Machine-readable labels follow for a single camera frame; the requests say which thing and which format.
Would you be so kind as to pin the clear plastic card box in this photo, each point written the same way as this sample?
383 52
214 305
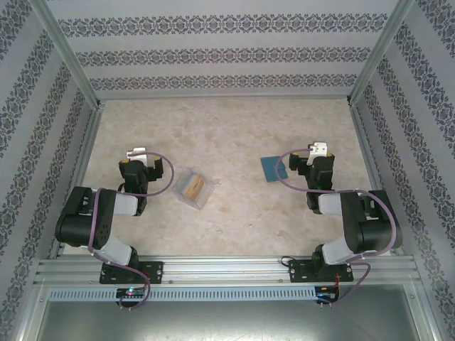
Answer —
206 199

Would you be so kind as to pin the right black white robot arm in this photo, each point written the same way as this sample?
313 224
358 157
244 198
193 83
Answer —
369 227

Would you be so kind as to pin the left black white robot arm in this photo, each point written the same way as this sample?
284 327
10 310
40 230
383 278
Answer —
81 227

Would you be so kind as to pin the orange credit card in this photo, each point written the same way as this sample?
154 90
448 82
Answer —
195 188

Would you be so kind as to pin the left small circuit board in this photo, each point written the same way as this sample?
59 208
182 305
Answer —
129 292

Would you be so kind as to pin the small circuit board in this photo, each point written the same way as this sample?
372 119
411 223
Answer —
129 292
327 292

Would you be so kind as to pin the right small circuit board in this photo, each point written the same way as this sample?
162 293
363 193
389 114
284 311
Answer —
327 292

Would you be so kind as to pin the grey metal sheet panel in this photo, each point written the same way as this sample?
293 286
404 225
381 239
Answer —
227 319

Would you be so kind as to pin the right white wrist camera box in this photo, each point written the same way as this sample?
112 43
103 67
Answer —
320 147

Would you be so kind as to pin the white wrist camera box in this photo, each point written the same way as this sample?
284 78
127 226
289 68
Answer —
138 152
320 147

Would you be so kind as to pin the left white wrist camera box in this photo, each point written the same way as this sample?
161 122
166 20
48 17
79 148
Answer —
138 152

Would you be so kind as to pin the right aluminium side rail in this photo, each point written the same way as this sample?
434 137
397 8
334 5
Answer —
373 170

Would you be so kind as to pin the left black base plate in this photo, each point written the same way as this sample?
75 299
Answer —
156 271

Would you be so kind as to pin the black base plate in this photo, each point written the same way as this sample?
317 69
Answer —
156 271
296 271

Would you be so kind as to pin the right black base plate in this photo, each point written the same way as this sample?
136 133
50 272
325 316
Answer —
296 271

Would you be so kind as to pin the right aluminium frame post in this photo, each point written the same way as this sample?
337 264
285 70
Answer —
380 53

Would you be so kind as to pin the aluminium frame post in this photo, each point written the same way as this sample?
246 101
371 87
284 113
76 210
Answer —
380 53
67 53

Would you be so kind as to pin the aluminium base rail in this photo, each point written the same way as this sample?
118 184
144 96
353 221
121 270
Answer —
227 270

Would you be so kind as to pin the left aluminium frame post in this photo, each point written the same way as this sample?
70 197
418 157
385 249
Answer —
67 53

